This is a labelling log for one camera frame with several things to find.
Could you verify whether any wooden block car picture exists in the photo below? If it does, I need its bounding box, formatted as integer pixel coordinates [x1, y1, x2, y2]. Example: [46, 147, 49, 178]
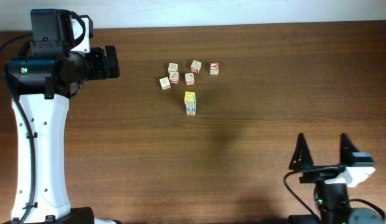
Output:
[186, 103, 197, 109]

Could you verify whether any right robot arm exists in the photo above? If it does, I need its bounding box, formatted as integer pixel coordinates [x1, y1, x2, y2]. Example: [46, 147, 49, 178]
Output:
[283, 133, 386, 224]

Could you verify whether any wooden block center red base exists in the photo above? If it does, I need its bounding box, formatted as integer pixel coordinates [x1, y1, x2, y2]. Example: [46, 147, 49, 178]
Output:
[185, 73, 195, 85]

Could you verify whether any wooden block top left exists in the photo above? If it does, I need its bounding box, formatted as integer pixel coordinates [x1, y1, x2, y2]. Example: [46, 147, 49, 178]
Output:
[167, 63, 179, 73]

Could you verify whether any wooden block red letter A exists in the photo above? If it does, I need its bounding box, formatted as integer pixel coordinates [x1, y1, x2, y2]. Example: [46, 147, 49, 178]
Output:
[210, 63, 220, 75]

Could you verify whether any wooden block leaf picture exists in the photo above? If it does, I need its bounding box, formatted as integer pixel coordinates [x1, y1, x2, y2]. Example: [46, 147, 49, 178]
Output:
[169, 72, 179, 84]

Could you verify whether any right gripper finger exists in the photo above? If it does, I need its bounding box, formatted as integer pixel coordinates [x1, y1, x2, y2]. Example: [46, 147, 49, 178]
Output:
[340, 133, 359, 167]
[289, 133, 313, 170]

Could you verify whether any wooden block green letter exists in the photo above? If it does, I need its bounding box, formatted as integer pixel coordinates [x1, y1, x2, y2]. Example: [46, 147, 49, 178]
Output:
[184, 91, 196, 105]

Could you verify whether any wooden block far left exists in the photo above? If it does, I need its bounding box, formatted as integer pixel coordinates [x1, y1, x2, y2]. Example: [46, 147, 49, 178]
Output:
[159, 77, 171, 90]

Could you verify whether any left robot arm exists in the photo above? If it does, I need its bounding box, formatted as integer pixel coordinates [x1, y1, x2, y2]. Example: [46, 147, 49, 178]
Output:
[4, 9, 120, 224]

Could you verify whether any wooden block red side top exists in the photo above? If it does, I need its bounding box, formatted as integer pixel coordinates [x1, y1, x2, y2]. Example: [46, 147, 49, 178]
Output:
[191, 60, 202, 73]

